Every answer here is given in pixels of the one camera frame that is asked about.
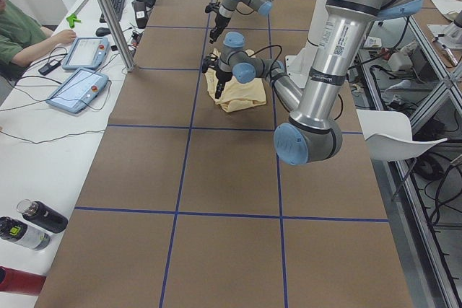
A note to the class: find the teach pendant tablet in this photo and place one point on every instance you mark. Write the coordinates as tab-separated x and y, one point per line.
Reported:
78	91
86	52

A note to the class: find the beige long-sleeve printed shirt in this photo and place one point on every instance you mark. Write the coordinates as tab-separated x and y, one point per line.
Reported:
236	96

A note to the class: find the white plastic chair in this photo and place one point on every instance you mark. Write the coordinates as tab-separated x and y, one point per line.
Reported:
388	136

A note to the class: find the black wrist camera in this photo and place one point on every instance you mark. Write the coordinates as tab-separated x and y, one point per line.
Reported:
209	62
212	7

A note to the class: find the black computer mouse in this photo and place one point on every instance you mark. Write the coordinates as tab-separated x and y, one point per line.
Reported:
102	31

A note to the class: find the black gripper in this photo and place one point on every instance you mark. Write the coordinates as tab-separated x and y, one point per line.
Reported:
221	76
219	22

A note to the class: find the grey aluminium frame post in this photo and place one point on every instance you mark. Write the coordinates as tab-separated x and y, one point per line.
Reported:
117	33

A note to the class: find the red bottle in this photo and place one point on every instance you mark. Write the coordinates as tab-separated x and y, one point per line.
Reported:
21	282

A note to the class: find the green plastic clamp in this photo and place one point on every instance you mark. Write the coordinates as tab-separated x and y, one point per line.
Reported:
72	20

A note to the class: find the black keyboard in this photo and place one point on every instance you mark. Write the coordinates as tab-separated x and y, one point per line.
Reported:
118	6

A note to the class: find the black bottle with clear cap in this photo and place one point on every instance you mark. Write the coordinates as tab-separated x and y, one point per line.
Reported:
42	215

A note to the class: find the silver bottle with black cap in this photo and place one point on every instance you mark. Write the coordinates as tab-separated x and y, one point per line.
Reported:
22	234

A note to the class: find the person in green shirt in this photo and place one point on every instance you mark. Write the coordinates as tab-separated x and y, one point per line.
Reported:
24	40

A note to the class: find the near teach pendant tablet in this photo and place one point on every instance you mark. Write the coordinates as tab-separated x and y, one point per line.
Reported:
78	91

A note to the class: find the far teach pendant tablet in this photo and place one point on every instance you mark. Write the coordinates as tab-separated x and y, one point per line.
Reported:
86	52

